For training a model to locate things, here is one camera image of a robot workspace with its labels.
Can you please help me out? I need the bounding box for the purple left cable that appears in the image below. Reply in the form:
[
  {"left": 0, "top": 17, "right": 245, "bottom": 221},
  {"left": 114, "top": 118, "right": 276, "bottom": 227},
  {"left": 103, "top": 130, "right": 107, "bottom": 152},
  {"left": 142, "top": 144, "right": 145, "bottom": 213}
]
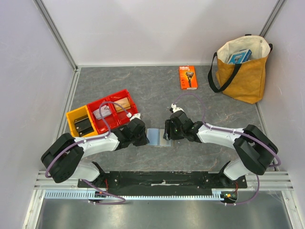
[{"left": 44, "top": 102, "right": 133, "bottom": 206}]

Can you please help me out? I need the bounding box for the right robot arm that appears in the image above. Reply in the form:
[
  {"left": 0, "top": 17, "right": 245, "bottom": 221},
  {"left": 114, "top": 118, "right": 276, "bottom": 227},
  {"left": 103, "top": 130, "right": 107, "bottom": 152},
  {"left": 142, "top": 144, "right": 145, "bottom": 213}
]
[{"left": 163, "top": 110, "right": 279, "bottom": 188}]

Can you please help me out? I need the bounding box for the purple cable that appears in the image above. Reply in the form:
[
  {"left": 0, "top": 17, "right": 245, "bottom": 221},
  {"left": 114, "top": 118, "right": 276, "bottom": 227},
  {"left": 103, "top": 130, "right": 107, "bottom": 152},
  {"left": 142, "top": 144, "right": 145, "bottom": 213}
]
[
  {"left": 44, "top": 102, "right": 133, "bottom": 206},
  {"left": 175, "top": 93, "right": 282, "bottom": 206}
]

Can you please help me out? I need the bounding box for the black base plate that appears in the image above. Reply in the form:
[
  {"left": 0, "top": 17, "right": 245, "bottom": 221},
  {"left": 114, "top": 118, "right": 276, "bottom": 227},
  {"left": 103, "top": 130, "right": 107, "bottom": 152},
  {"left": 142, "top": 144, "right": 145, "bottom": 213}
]
[{"left": 92, "top": 171, "right": 247, "bottom": 197}]

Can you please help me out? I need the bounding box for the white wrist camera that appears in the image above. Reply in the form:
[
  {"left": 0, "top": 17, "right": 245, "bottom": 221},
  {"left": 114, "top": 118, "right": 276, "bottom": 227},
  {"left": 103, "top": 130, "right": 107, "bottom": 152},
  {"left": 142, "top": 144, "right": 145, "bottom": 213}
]
[
  {"left": 169, "top": 103, "right": 184, "bottom": 113},
  {"left": 126, "top": 113, "right": 141, "bottom": 121}
]

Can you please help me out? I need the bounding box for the grey card holder wallet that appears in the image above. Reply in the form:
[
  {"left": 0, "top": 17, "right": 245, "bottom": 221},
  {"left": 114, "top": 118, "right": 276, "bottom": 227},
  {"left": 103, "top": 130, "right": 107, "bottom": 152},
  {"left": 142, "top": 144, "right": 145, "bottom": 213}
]
[{"left": 146, "top": 128, "right": 173, "bottom": 147}]

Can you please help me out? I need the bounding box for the grey card in bin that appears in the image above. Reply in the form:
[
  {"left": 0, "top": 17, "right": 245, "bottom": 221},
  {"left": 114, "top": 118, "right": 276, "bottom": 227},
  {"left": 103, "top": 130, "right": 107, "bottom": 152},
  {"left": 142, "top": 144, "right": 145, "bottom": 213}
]
[{"left": 93, "top": 110, "right": 112, "bottom": 120}]

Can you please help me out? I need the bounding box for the red bin far right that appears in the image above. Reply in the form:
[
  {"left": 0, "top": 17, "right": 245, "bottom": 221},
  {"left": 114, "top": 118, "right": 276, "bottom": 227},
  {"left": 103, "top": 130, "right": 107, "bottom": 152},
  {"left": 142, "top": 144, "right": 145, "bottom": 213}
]
[{"left": 109, "top": 89, "right": 138, "bottom": 125}]

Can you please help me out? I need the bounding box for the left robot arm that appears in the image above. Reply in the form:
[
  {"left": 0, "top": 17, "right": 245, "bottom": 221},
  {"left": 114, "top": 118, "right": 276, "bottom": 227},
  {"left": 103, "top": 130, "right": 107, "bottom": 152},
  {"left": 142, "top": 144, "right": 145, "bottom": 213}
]
[{"left": 41, "top": 117, "right": 149, "bottom": 187}]

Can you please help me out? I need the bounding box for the tan tote bag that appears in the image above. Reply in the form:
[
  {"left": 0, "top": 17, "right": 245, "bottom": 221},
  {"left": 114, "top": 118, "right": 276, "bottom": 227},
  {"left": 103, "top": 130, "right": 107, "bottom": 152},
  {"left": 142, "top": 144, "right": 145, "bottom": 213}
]
[{"left": 207, "top": 34, "right": 273, "bottom": 104}]

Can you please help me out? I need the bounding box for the blue razor box in bag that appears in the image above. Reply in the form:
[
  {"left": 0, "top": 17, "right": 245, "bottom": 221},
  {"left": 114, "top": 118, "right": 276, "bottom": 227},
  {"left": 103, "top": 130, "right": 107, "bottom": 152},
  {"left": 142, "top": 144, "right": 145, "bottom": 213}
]
[{"left": 227, "top": 49, "right": 252, "bottom": 64}]

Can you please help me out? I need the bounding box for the gold card in bin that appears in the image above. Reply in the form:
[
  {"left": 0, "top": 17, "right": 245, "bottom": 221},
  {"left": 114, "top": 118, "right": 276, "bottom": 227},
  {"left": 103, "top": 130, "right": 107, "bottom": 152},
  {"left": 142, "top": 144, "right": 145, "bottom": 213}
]
[{"left": 113, "top": 97, "right": 131, "bottom": 113}]

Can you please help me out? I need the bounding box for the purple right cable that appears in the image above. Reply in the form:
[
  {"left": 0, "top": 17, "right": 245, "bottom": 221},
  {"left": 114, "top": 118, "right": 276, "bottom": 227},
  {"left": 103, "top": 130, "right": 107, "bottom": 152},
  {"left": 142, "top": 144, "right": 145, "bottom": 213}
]
[{"left": 175, "top": 93, "right": 282, "bottom": 206}]

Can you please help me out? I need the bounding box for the orange razor box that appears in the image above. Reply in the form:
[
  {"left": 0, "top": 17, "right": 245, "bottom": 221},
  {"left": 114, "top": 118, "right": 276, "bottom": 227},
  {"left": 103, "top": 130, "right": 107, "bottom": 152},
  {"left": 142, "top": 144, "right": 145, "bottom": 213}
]
[{"left": 179, "top": 65, "right": 198, "bottom": 90}]

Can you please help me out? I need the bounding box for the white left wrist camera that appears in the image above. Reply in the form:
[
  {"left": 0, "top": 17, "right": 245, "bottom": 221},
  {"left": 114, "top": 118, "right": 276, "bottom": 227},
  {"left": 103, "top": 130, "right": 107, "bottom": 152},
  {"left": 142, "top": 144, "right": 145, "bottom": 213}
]
[{"left": 126, "top": 113, "right": 141, "bottom": 121}]

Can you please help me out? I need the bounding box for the red bin near yellow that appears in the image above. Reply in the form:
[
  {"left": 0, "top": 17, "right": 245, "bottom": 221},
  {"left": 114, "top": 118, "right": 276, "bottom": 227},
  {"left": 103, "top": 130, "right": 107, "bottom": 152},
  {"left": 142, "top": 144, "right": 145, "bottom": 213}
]
[{"left": 87, "top": 96, "right": 119, "bottom": 134}]

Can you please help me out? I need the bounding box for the dark card in yellow bin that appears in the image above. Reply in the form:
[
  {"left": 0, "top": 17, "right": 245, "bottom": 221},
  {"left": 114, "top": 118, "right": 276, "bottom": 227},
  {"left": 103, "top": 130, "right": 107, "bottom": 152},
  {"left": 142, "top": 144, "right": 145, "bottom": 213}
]
[{"left": 74, "top": 117, "right": 91, "bottom": 129}]

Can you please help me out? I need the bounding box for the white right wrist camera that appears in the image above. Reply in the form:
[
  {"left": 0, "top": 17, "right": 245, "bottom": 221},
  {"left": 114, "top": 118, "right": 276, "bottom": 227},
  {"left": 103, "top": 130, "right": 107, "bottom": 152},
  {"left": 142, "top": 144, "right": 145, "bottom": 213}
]
[{"left": 169, "top": 103, "right": 184, "bottom": 113}]

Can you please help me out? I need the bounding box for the white cable duct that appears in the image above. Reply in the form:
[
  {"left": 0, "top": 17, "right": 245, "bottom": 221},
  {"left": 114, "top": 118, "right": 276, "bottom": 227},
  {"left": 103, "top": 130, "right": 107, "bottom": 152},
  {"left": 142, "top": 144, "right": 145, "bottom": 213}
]
[{"left": 44, "top": 190, "right": 224, "bottom": 201}]

